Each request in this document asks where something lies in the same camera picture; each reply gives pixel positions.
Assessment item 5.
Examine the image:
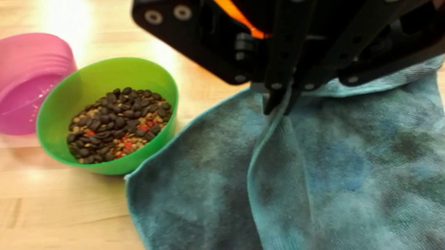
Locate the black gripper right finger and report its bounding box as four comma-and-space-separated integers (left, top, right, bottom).
283, 0, 445, 116

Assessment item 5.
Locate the pink translucent plastic bowl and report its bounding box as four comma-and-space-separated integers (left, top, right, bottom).
0, 31, 78, 135

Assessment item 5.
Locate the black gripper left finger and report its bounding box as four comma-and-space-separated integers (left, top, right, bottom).
131, 0, 317, 116

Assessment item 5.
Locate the blue microfibre towel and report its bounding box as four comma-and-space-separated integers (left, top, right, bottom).
124, 54, 445, 250

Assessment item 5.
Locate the green plastic bowl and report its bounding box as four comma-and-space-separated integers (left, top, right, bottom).
35, 56, 181, 176

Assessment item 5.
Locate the bean mix in green bowl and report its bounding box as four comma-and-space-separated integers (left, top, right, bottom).
66, 85, 174, 165

